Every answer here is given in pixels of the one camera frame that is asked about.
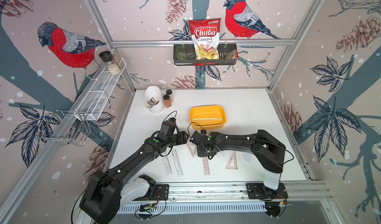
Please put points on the white egg-shaped container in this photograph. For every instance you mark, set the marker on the white egg-shaped container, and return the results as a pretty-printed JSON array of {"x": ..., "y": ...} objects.
[{"x": 153, "y": 99}]

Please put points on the clear blue protractor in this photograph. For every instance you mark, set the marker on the clear blue protractor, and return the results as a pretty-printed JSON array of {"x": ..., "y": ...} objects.
[{"x": 247, "y": 157}]

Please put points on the black lid spice jar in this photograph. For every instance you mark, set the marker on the black lid spice jar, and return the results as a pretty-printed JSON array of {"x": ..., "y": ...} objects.
[{"x": 106, "y": 57}]

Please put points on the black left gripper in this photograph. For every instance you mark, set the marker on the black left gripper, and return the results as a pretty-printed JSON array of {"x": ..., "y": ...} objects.
[{"x": 182, "y": 138}]

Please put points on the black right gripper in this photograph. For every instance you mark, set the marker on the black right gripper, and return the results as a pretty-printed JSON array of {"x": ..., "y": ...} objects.
[{"x": 198, "y": 153}]

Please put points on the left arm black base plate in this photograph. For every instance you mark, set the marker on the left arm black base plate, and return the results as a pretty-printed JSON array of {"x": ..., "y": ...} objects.
[{"x": 160, "y": 191}]

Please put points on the long pink stencil ruler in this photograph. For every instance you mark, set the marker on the long pink stencil ruler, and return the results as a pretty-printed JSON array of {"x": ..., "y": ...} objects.
[{"x": 206, "y": 169}]

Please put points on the white wire mesh shelf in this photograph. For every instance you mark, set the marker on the white wire mesh shelf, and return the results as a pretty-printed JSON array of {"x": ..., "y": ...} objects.
[{"x": 101, "y": 87}]

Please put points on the long clear stencil ruler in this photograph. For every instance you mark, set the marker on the long clear stencil ruler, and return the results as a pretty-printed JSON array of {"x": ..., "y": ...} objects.
[{"x": 167, "y": 166}]

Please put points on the glass jar on shelf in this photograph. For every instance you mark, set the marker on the glass jar on shelf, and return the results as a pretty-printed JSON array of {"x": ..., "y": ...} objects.
[{"x": 117, "y": 58}]

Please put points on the pink right-angle set square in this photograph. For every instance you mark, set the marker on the pink right-angle set square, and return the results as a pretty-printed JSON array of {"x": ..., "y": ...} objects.
[{"x": 232, "y": 162}]

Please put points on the thin clear straight ruler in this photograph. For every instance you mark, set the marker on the thin clear straight ruler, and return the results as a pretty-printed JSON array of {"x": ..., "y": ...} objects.
[{"x": 206, "y": 118}]

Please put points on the black wire wall basket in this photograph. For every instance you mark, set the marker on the black wire wall basket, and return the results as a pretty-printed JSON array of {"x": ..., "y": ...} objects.
[{"x": 188, "y": 55}]

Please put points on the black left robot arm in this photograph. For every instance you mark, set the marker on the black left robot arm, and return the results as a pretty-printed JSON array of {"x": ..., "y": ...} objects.
[{"x": 102, "y": 197}]

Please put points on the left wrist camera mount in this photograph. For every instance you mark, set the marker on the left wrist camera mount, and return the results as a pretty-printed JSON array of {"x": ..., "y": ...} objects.
[{"x": 169, "y": 127}]

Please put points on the pink triangle set square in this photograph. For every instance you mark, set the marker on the pink triangle set square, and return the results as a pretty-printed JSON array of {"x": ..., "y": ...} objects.
[{"x": 192, "y": 148}]

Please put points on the yellow plastic storage box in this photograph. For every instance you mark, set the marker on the yellow plastic storage box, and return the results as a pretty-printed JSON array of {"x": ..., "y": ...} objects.
[{"x": 209, "y": 111}]

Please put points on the red Chuba cassava chips bag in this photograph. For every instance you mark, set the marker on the red Chuba cassava chips bag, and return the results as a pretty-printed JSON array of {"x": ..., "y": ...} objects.
[{"x": 205, "y": 37}]

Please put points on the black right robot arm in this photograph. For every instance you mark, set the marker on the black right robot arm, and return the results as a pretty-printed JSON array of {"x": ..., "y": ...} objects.
[{"x": 268, "y": 150}]

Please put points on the brown spice bottle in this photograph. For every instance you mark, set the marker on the brown spice bottle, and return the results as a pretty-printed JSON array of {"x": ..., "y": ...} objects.
[{"x": 167, "y": 101}]

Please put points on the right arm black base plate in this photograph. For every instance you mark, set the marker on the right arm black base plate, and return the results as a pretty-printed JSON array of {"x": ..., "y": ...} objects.
[{"x": 258, "y": 191}]

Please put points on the short clear stencil ruler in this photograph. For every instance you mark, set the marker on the short clear stencil ruler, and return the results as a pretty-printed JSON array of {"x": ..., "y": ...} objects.
[{"x": 177, "y": 164}]

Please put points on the chrome wire rack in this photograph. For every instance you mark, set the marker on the chrome wire rack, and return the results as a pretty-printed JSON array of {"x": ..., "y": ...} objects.
[{"x": 64, "y": 127}]

